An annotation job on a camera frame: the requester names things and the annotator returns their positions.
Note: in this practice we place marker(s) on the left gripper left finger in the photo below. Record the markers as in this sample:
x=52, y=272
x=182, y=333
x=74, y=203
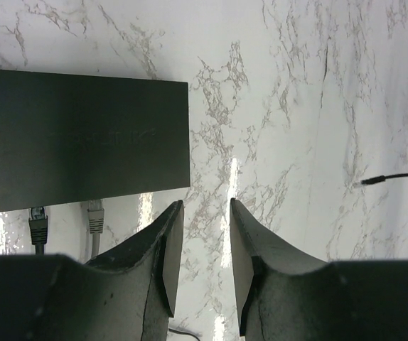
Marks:
x=126, y=293

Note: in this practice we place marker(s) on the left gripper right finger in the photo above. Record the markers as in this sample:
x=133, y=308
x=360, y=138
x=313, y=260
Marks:
x=283, y=293

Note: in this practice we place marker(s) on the black network switch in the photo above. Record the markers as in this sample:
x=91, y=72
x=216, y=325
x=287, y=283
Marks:
x=74, y=138

